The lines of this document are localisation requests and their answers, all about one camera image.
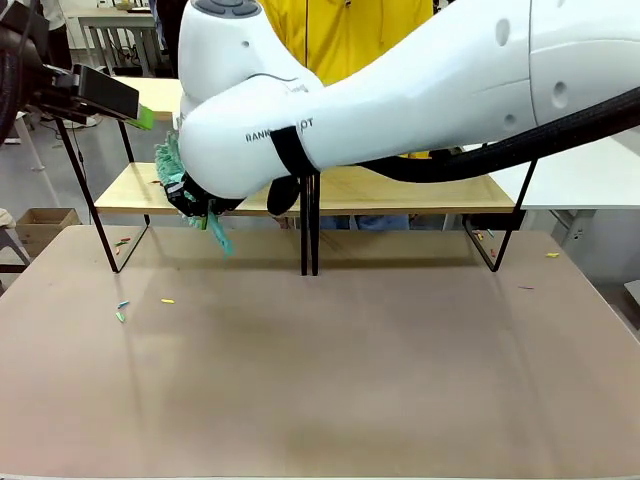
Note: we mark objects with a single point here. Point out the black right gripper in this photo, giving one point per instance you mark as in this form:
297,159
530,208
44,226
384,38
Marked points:
192,192

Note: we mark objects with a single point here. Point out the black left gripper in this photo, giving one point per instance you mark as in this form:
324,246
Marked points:
57,92

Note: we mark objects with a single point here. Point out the teal microfiber duster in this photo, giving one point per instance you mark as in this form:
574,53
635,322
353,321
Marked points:
170,160

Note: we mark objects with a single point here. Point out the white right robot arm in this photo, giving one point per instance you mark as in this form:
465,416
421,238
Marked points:
400,85

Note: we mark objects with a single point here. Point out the background desk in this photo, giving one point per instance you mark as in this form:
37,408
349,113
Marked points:
120,40

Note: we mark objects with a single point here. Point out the bystander in grey top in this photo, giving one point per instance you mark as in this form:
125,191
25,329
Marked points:
52,30

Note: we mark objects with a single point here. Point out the cardboard box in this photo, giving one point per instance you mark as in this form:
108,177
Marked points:
45,227

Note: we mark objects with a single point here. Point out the person in yellow jacket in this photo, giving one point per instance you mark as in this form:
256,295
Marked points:
350,35

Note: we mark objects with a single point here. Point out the white side table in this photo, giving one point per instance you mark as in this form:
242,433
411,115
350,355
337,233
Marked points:
580,175

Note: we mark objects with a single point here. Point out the wooden shelf unit black frame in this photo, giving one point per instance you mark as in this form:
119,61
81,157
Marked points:
425,192
130,192

